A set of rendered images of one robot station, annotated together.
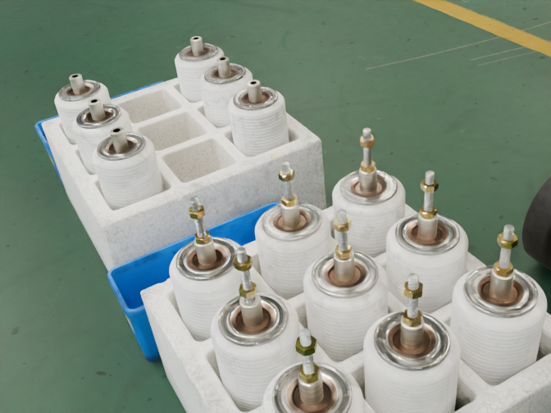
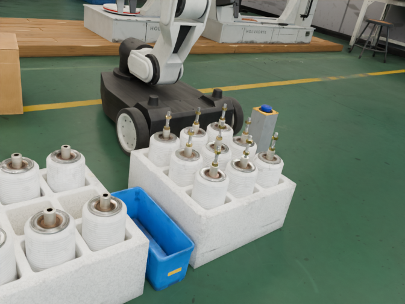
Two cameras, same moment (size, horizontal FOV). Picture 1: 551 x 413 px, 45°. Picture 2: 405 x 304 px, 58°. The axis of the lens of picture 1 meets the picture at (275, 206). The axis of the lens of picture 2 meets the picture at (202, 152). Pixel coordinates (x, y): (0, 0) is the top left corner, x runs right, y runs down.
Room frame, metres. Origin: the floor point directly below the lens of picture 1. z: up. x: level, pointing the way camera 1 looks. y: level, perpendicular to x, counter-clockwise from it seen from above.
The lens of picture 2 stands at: (0.91, 0.89, 0.76)
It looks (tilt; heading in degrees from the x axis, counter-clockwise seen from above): 27 degrees down; 252
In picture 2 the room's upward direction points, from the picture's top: 10 degrees clockwise
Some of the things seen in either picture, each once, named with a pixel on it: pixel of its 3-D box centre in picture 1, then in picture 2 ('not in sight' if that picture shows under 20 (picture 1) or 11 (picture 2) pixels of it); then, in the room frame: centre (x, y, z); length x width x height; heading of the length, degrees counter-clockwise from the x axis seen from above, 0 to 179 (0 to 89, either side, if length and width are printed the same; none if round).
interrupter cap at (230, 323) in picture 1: (253, 319); (243, 165); (0.49, 0.04, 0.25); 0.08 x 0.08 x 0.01
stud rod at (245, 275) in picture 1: (245, 277); (247, 147); (0.49, 0.04, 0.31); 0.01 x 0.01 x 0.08
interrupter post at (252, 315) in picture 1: (252, 310); (243, 161); (0.49, 0.04, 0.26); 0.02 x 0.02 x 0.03
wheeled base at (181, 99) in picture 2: not in sight; (157, 85); (0.63, -0.80, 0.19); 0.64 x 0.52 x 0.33; 115
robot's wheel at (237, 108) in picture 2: not in sight; (226, 116); (0.29, -0.69, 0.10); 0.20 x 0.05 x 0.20; 115
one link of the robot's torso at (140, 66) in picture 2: not in sight; (155, 66); (0.65, -0.83, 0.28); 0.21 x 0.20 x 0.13; 115
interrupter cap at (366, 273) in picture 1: (344, 274); (217, 148); (0.54, -0.07, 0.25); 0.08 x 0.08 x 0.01
